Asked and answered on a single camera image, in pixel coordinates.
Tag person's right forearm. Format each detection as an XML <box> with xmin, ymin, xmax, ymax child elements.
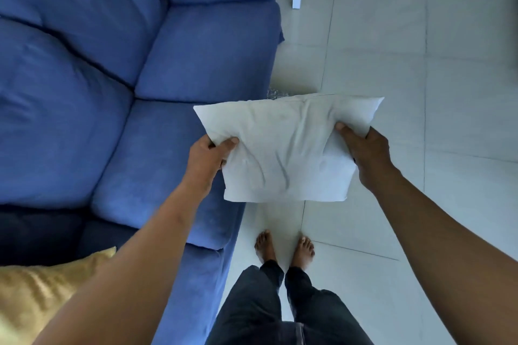
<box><xmin>372</xmin><ymin>171</ymin><xmax>518</xmax><ymax>345</ymax></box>

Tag white pillow insert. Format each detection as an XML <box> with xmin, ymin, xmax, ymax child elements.
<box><xmin>193</xmin><ymin>94</ymin><xmax>385</xmax><ymax>203</ymax></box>

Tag person's left hand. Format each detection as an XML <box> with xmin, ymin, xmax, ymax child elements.
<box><xmin>184</xmin><ymin>134</ymin><xmax>239</xmax><ymax>198</ymax></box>

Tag person's dark trousers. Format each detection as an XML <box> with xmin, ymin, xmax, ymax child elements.
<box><xmin>206</xmin><ymin>261</ymin><xmax>374</xmax><ymax>345</ymax></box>

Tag person's right foot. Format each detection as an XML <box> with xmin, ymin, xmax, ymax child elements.
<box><xmin>291</xmin><ymin>236</ymin><xmax>315</xmax><ymax>270</ymax></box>

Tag person's left foot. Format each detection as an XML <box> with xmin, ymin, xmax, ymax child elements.
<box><xmin>255</xmin><ymin>230</ymin><xmax>277</xmax><ymax>264</ymax></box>

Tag person's right hand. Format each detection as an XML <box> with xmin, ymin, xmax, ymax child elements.
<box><xmin>335</xmin><ymin>122</ymin><xmax>399</xmax><ymax>192</ymax></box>

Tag yellow cushion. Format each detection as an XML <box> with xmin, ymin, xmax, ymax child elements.
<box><xmin>0</xmin><ymin>247</ymin><xmax>117</xmax><ymax>345</ymax></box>

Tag person's left forearm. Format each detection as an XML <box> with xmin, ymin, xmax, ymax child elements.
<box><xmin>34</xmin><ymin>179</ymin><xmax>213</xmax><ymax>345</ymax></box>

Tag person's foot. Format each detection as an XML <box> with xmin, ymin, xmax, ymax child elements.
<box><xmin>255</xmin><ymin>230</ymin><xmax>277</xmax><ymax>264</ymax></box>
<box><xmin>291</xmin><ymin>236</ymin><xmax>315</xmax><ymax>270</ymax></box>

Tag blue fabric sofa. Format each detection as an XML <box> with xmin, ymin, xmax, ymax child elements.
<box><xmin>0</xmin><ymin>0</ymin><xmax>285</xmax><ymax>345</ymax></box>

